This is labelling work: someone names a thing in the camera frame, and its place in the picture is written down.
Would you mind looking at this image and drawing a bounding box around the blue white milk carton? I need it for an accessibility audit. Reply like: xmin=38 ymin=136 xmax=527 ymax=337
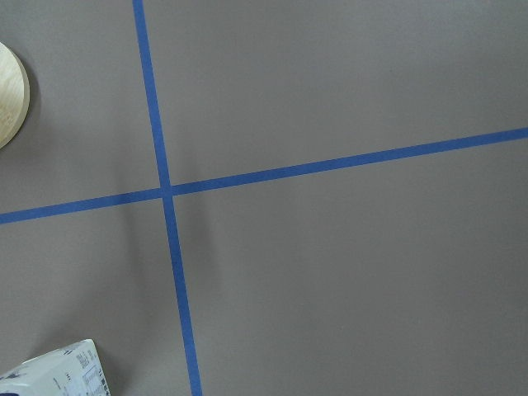
xmin=1 ymin=339 xmax=111 ymax=396

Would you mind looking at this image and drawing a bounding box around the blue tape line lengthwise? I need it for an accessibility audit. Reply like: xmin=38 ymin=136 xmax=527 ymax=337
xmin=132 ymin=1 xmax=203 ymax=395

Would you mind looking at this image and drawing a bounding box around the blue tape line crosswise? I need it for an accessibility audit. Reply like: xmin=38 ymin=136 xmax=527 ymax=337
xmin=1 ymin=127 xmax=527 ymax=224

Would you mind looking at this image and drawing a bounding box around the round wooden stand base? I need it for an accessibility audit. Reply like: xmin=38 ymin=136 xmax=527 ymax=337
xmin=1 ymin=43 xmax=31 ymax=148

